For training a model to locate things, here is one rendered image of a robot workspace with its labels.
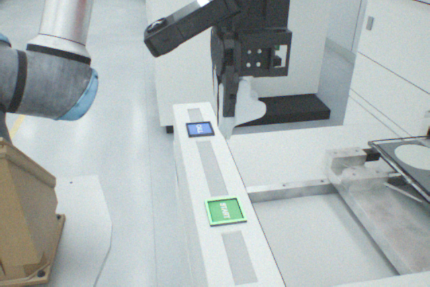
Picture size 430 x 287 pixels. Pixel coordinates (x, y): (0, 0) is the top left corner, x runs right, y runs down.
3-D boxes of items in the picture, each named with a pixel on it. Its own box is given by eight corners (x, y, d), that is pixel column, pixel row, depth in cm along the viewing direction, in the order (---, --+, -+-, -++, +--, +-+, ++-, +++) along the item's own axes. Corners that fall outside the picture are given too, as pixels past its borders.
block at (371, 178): (376, 177, 79) (379, 165, 77) (385, 187, 76) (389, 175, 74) (340, 181, 77) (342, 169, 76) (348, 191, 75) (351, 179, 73)
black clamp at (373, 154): (373, 155, 85) (375, 145, 84) (379, 160, 84) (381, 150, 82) (359, 156, 85) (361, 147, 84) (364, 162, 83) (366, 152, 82)
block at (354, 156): (357, 156, 86) (359, 145, 84) (364, 165, 83) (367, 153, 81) (323, 160, 84) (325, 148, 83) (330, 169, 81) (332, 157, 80)
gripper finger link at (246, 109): (266, 146, 49) (272, 80, 44) (222, 150, 48) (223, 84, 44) (259, 134, 52) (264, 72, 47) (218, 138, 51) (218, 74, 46)
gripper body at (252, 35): (287, 83, 44) (300, -28, 38) (216, 87, 43) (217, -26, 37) (268, 61, 51) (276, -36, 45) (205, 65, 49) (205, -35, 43)
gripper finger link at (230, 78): (237, 121, 45) (240, 50, 40) (225, 123, 45) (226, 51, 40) (229, 105, 49) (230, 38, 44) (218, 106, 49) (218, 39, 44)
